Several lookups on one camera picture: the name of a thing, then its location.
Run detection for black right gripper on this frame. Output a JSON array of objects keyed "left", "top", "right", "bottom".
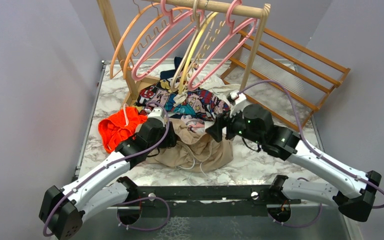
[{"left": 205, "top": 102, "right": 264, "bottom": 146}]

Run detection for orange mesh shorts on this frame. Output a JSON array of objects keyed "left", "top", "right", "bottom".
[{"left": 97, "top": 103, "right": 148, "bottom": 154}]

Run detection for beige shorts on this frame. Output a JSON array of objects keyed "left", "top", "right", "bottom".
[{"left": 146, "top": 118, "right": 234, "bottom": 173}]

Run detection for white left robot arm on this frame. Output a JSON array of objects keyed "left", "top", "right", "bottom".
[{"left": 39, "top": 117, "right": 176, "bottom": 240}]

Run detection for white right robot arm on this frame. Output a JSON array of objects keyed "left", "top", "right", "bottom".
[{"left": 205, "top": 104, "right": 382, "bottom": 222}]

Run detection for comic print shorts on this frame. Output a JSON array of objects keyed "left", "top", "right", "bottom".
[{"left": 133, "top": 79, "right": 230, "bottom": 121}]

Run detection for inner orange hanger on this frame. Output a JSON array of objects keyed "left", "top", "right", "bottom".
[{"left": 127, "top": 0, "right": 196, "bottom": 82}]

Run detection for orange hanger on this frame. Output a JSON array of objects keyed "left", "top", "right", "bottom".
[
  {"left": 109, "top": 0, "right": 156, "bottom": 79},
  {"left": 127, "top": 0, "right": 196, "bottom": 82}
]

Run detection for yellow hanger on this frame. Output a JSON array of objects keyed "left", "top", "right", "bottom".
[{"left": 173, "top": 12, "right": 218, "bottom": 95}]

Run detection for cream notched hanger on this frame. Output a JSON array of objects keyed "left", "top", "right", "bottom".
[{"left": 187, "top": 11, "right": 224, "bottom": 71}]

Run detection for outer orange hanger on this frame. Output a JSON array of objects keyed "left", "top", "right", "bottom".
[{"left": 109, "top": 0, "right": 156, "bottom": 79}]

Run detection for left pink hanger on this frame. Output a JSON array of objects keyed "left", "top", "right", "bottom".
[{"left": 130, "top": 0, "right": 205, "bottom": 82}]

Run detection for beige hanger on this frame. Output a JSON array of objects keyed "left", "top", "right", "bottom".
[{"left": 170, "top": 0, "right": 205, "bottom": 92}]

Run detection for wooden clothes rack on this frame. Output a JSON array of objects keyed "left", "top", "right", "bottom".
[{"left": 97, "top": 0, "right": 271, "bottom": 105}]

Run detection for orange wooden slatted shelf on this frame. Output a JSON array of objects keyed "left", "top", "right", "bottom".
[{"left": 219, "top": 27, "right": 352, "bottom": 133}]

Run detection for white garment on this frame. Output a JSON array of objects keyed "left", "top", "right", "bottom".
[{"left": 199, "top": 74, "right": 241, "bottom": 107}]

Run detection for dark navy garment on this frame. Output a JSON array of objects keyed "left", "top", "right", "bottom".
[{"left": 158, "top": 56, "right": 183, "bottom": 86}]

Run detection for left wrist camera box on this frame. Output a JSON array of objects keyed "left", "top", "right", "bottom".
[{"left": 147, "top": 107, "right": 167, "bottom": 126}]

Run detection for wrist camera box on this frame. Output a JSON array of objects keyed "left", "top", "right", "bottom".
[
  {"left": 227, "top": 90, "right": 247, "bottom": 118},
  {"left": 147, "top": 107, "right": 167, "bottom": 126}
]

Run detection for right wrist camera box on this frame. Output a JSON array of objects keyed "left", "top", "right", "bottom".
[{"left": 227, "top": 90, "right": 247, "bottom": 118}]

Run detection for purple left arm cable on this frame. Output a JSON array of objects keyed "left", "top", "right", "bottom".
[{"left": 42, "top": 100, "right": 171, "bottom": 238}]

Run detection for black mounting rail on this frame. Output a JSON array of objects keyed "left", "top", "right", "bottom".
[{"left": 116, "top": 177, "right": 301, "bottom": 228}]

